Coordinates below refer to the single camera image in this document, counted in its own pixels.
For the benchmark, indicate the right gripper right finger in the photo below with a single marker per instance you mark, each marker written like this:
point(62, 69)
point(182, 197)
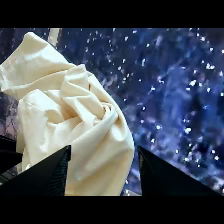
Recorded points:
point(163, 180)

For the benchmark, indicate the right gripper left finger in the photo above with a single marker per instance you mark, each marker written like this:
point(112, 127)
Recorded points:
point(46, 176)

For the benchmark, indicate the cream shirt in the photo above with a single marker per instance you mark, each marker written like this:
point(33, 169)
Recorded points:
point(76, 113)

